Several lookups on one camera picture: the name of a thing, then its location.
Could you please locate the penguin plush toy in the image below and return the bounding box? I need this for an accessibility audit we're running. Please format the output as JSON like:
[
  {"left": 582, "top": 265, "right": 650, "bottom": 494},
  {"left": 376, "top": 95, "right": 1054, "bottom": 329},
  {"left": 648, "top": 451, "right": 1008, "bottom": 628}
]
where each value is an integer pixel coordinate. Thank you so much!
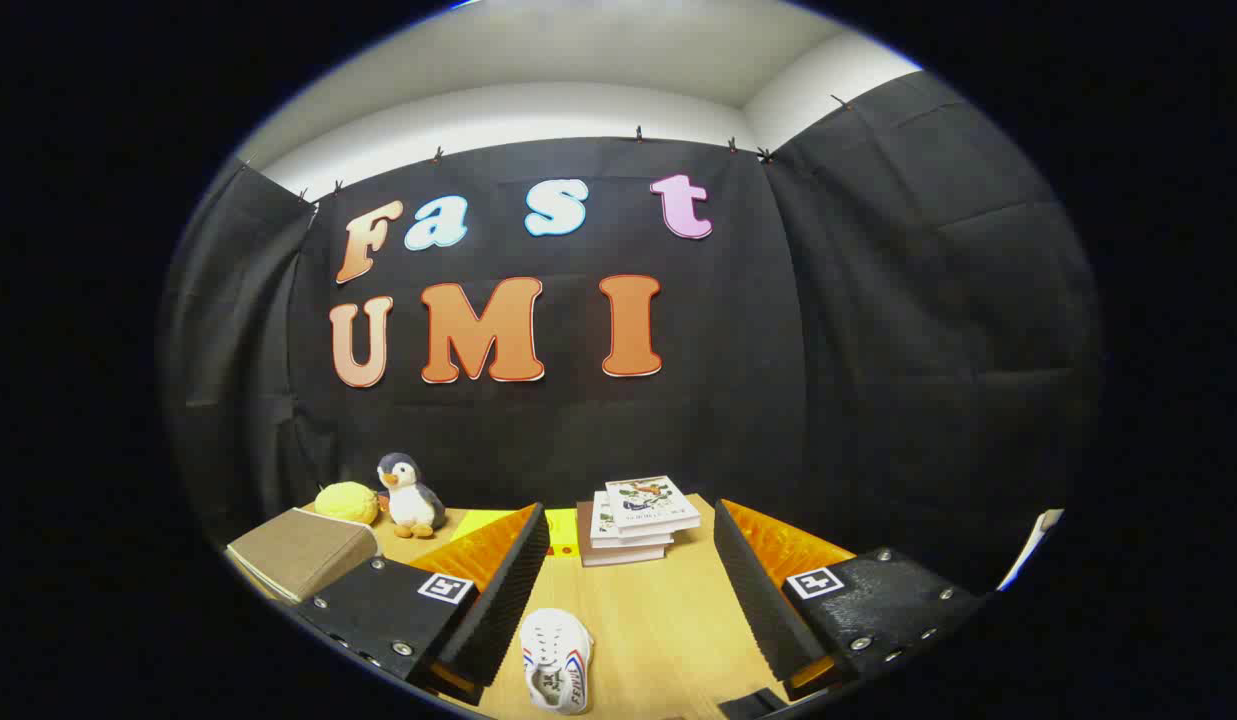
[{"left": 376, "top": 452, "right": 447, "bottom": 540}]

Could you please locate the brown fabric storage box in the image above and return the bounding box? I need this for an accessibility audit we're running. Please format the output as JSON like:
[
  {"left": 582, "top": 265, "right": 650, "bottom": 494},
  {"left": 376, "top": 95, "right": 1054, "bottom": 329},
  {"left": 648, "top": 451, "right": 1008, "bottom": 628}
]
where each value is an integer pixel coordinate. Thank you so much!
[{"left": 225, "top": 507, "right": 381, "bottom": 604}]

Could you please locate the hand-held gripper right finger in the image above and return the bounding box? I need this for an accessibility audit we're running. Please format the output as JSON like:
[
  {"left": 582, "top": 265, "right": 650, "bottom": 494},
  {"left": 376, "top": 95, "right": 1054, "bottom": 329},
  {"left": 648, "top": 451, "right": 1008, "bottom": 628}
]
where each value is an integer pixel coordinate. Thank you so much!
[{"left": 714, "top": 498, "right": 989, "bottom": 701}]

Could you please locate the white illustrated cover book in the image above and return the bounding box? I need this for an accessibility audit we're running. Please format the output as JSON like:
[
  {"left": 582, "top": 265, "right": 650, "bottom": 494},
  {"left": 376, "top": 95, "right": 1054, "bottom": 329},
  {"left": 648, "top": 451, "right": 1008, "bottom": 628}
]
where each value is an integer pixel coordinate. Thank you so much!
[{"left": 605, "top": 475, "right": 702, "bottom": 539}]

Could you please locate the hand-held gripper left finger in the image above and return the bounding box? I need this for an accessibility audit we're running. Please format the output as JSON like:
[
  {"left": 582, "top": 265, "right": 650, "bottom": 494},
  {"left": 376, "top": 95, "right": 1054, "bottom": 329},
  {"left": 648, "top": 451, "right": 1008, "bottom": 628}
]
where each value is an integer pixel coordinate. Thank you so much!
[{"left": 296, "top": 502, "right": 552, "bottom": 706}]

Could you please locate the row of black clips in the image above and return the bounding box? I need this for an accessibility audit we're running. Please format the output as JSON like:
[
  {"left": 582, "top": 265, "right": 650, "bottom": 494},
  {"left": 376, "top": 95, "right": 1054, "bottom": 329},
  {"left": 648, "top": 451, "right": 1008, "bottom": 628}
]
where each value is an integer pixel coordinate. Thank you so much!
[{"left": 298, "top": 95, "right": 849, "bottom": 201}]

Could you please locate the brown cover book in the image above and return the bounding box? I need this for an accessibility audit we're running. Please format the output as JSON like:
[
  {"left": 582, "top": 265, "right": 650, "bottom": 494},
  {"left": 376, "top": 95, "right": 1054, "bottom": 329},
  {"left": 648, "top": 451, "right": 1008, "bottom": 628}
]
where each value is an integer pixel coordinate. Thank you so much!
[{"left": 576, "top": 500, "right": 669, "bottom": 568}]

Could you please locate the thick yellow book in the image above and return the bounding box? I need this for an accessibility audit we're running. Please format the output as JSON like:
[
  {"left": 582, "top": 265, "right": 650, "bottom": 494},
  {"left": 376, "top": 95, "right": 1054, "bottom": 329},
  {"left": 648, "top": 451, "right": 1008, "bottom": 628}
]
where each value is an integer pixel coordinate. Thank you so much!
[{"left": 448, "top": 507, "right": 581, "bottom": 559}]

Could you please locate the white canvas shoe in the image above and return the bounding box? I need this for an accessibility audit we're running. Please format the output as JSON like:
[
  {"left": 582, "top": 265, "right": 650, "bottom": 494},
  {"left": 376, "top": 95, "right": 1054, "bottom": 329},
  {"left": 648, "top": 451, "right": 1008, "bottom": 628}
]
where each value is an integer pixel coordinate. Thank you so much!
[{"left": 519, "top": 608, "right": 595, "bottom": 715}]

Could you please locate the yellow bumpy plush ball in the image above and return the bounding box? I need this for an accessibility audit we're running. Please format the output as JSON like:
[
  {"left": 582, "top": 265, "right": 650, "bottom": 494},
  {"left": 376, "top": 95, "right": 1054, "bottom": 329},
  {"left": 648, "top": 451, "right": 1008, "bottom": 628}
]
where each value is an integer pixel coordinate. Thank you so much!
[{"left": 313, "top": 481, "right": 381, "bottom": 526}]

